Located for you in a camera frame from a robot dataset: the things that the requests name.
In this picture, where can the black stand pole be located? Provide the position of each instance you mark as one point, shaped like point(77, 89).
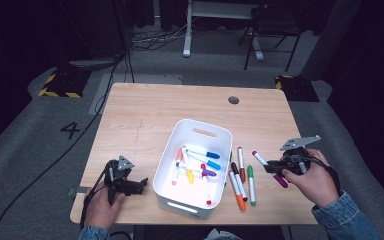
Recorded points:
point(130, 68)

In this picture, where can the grey column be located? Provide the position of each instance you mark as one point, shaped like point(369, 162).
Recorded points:
point(330, 40)

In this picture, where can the pink marker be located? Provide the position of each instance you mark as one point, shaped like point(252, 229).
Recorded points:
point(178, 156)

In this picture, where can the grey table grommet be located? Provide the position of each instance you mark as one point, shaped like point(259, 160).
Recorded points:
point(233, 100)

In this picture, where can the light grey cloth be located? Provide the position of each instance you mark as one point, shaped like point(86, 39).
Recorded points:
point(221, 235)

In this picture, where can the light blue marker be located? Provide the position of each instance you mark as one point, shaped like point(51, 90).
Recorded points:
point(213, 164)

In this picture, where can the red marker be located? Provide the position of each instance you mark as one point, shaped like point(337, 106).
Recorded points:
point(207, 188)

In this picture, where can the brown marker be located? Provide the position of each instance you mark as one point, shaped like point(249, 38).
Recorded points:
point(241, 165)

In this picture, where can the yellow marker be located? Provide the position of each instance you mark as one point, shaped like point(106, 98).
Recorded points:
point(190, 176)

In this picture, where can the person's left hand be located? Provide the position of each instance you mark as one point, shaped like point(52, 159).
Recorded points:
point(100, 210)

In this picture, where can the black chair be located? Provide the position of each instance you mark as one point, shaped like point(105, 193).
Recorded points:
point(273, 30)

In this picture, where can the person's right hand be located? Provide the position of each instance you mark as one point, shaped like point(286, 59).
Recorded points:
point(316, 186)

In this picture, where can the dark blue marker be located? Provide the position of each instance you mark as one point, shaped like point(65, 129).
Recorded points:
point(211, 155)

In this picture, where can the orange marker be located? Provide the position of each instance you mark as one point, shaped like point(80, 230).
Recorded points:
point(240, 202)

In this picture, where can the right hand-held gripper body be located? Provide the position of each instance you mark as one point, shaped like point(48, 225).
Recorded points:
point(296, 161)

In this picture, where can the black marker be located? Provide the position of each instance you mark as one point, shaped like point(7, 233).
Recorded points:
point(234, 167)

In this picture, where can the white standing desk frame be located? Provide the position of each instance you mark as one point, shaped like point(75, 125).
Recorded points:
point(187, 33)

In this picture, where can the white plastic storage bin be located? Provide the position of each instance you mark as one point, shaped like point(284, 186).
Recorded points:
point(193, 195)

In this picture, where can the purple marker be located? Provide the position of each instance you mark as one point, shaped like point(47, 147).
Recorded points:
point(209, 173)

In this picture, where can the magenta marker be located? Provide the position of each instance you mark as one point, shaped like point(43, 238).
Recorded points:
point(258, 157)

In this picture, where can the grey tape piece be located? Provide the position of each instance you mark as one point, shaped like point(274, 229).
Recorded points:
point(78, 190)

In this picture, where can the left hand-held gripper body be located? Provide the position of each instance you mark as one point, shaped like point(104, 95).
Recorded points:
point(118, 178)

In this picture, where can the black yellow striped stand base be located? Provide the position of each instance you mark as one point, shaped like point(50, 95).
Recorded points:
point(296, 88)
point(63, 85)

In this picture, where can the dark green marker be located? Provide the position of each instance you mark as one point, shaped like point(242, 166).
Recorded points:
point(230, 156)

